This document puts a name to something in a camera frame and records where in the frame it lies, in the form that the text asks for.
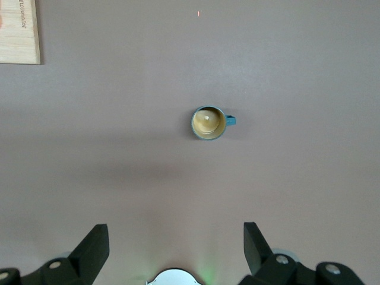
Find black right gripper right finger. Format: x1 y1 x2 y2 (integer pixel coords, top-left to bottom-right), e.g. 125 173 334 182
239 221 366 285

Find bamboo cutting board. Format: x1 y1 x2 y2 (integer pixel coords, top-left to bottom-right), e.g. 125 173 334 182
0 0 42 65

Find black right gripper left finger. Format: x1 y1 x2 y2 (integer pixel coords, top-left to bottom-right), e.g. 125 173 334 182
0 224 110 285

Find teal ribbed mug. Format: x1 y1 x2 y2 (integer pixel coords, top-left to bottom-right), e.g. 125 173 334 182
191 105 238 142

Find brown table cover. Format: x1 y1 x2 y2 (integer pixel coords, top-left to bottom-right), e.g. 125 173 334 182
0 0 380 285

